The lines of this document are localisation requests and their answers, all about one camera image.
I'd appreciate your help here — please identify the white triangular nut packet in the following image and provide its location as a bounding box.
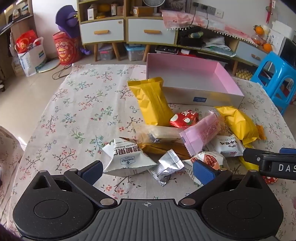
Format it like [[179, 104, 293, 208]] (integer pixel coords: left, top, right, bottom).
[[102, 137, 158, 176]]

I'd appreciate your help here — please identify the pale floral cushion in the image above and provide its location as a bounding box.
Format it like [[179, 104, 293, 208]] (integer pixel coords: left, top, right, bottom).
[[0, 126, 25, 193]]

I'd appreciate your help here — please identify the wooden desk shelf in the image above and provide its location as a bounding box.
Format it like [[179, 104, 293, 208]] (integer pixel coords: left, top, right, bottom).
[[0, 0, 36, 79]]

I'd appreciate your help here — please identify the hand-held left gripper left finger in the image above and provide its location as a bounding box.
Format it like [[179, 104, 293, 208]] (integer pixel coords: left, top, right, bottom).
[[30, 161, 118, 208]]

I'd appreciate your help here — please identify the white printed paper bag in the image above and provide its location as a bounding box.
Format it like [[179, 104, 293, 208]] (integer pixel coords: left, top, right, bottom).
[[266, 28, 287, 55]]

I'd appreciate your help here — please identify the clear cake packet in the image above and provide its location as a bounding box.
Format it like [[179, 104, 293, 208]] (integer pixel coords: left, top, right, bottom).
[[135, 123, 184, 144]]

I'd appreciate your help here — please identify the long wooden bench cabinet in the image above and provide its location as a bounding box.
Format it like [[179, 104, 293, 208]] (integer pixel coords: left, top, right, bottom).
[[177, 28, 278, 75]]

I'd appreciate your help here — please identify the yellow snack packet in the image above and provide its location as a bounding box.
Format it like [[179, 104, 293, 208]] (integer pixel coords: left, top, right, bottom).
[[128, 77, 174, 127], [215, 106, 267, 146]]

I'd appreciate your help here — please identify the white carton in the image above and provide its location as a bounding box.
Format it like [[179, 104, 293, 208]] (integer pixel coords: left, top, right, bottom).
[[87, 4, 98, 20]]

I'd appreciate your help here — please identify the golden brown snack packet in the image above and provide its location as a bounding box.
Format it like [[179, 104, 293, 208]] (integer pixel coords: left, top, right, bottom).
[[138, 141, 193, 161]]

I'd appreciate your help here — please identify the blue lidded storage box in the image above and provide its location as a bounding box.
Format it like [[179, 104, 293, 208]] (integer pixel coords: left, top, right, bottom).
[[124, 44, 148, 62]]

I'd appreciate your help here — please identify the red plastic bag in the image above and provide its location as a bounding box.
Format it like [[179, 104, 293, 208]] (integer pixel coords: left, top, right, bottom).
[[14, 30, 39, 54]]

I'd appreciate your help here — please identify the blue plastic stool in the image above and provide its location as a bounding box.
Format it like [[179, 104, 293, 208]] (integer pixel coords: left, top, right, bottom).
[[250, 51, 296, 114]]

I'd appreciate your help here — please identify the white drawer with round lock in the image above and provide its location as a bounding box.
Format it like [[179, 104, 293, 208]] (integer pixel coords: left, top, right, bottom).
[[80, 19, 125, 45]]

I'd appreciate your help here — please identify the black bag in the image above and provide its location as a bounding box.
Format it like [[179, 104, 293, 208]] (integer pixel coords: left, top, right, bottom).
[[179, 29, 206, 47]]

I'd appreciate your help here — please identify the wide white drawer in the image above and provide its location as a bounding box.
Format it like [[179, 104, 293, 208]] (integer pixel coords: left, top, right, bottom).
[[128, 19, 177, 45]]

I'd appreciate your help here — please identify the brown cardboard box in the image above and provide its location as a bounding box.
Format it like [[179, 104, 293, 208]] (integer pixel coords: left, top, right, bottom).
[[132, 6, 154, 17]]

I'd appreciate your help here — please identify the pink cardboard box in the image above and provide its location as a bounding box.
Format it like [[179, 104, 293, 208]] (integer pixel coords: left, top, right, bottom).
[[146, 53, 245, 108]]

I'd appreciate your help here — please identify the pink snack packet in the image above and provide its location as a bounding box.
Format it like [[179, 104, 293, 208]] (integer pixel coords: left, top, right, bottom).
[[179, 113, 223, 157]]

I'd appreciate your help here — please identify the tall wooden shelf cabinet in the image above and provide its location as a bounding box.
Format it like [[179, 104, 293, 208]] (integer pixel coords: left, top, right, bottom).
[[77, 0, 127, 62]]

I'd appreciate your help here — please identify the grey lidded storage box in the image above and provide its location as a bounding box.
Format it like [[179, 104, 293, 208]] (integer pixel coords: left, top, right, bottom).
[[98, 44, 115, 61]]

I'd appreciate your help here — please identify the floral tablecloth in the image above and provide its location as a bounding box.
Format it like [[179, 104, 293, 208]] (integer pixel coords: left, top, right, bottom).
[[0, 63, 296, 241]]

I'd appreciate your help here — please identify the white round disc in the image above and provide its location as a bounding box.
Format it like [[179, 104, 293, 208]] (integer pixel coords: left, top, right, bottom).
[[38, 58, 62, 73]]

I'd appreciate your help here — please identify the silver foil snack packet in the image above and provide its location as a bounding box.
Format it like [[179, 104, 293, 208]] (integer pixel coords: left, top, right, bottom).
[[149, 150, 185, 187]]

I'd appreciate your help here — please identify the pink floral cloth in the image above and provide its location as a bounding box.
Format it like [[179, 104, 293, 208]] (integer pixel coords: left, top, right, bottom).
[[161, 9, 263, 44]]

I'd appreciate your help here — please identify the white packet with dates picture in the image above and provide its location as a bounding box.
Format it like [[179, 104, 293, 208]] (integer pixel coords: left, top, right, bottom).
[[184, 151, 228, 186]]

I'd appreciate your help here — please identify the red snack packet white print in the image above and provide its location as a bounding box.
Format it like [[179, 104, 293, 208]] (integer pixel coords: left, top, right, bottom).
[[169, 110, 200, 128]]

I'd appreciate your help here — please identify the thin black cable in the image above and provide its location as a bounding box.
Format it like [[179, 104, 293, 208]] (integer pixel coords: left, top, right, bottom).
[[52, 64, 74, 80]]

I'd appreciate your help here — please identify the orange and yellow ornament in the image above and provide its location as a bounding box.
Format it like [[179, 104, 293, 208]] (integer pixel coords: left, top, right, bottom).
[[97, 3, 112, 19]]

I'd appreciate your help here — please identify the pile of white papers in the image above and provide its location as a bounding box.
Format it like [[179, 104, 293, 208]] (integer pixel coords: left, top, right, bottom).
[[201, 37, 236, 56]]

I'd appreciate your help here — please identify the white desk fan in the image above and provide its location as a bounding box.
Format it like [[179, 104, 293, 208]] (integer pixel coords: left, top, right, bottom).
[[142, 0, 166, 16]]

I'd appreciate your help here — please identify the small red hanging ornament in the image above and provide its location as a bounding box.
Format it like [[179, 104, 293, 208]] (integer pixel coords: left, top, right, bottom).
[[265, 0, 276, 24]]

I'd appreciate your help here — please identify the purple plush toy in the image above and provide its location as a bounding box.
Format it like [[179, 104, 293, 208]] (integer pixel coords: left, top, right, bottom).
[[55, 6, 90, 56]]

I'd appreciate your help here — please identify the black microwave oven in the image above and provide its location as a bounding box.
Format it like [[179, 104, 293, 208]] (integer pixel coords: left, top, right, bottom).
[[278, 37, 296, 68]]

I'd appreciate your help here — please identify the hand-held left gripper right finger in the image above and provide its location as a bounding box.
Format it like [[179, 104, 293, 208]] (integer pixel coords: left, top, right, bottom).
[[179, 159, 266, 207]]

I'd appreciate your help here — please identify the person's dark clothing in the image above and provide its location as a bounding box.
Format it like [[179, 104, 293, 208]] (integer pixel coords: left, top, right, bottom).
[[0, 224, 22, 241]]

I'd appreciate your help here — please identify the white shopping bag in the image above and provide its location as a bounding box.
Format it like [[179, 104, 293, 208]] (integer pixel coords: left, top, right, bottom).
[[17, 37, 48, 77]]

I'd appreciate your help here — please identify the low wooden drawer cabinet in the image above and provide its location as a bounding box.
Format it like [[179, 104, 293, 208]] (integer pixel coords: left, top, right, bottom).
[[126, 0, 178, 62]]

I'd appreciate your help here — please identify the clear fruit container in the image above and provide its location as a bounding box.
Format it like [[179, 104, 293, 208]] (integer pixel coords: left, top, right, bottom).
[[251, 34, 267, 46]]

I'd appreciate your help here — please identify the pale blue drawer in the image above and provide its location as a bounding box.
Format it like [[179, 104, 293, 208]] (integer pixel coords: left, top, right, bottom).
[[237, 40, 270, 66]]

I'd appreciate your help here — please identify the red cartoon gift bucket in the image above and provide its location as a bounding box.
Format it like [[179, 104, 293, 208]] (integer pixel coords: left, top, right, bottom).
[[53, 31, 82, 66]]

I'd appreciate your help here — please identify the yellow egg tray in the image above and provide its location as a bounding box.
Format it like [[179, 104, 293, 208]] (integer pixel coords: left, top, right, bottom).
[[235, 67, 254, 81]]

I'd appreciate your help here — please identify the white packet orange print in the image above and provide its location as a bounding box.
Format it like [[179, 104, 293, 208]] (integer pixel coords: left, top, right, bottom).
[[209, 134, 246, 158]]

